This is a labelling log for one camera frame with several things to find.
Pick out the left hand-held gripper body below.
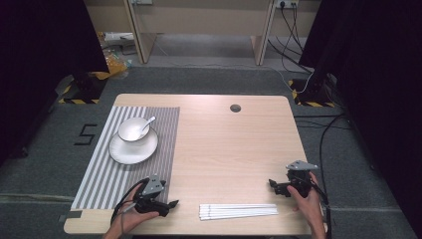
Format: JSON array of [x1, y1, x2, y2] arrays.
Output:
[[133, 174, 170, 217]]

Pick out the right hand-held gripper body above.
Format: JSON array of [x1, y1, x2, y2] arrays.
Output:
[[276, 159, 319, 199]]

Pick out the white round plate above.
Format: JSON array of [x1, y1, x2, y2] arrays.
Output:
[[108, 127, 159, 165]]

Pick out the bundle of white chopsticks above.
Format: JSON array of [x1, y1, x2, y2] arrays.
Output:
[[198, 208, 280, 222]]

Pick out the person's right hand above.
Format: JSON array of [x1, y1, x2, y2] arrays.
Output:
[[286, 171, 322, 222]]

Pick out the person's left hand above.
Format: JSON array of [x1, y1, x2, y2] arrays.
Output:
[[112, 193, 160, 235]]

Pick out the grey striped placemat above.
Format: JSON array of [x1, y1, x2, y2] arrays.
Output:
[[71, 106, 181, 211]]

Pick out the white bowl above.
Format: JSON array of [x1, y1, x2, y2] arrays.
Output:
[[117, 117, 151, 143]]

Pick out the white ceramic spoon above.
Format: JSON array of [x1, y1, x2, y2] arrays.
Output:
[[133, 116, 156, 140]]

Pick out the black stand base hazard striped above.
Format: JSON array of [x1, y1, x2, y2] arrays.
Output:
[[58, 70, 108, 106], [288, 77, 336, 109]]

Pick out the black curtain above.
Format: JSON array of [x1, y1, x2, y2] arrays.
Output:
[[298, 0, 422, 230], [0, 0, 110, 167]]

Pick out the yellow plastic bag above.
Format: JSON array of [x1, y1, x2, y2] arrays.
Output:
[[98, 49, 130, 81]]

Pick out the white box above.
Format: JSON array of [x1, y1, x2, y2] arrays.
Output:
[[103, 31, 135, 43]]

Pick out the beige wooden desk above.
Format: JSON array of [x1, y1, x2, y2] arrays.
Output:
[[83, 0, 322, 67]]

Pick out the right hand-held gripper cable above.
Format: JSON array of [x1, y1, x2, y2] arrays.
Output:
[[310, 180, 333, 239]]

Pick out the black floor cable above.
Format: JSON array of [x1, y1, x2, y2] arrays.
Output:
[[293, 113, 352, 203]]

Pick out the black cables from socket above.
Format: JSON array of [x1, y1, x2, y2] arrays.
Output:
[[267, 1, 315, 75]]

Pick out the white wall socket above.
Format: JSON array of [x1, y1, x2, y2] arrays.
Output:
[[275, 0, 300, 9]]

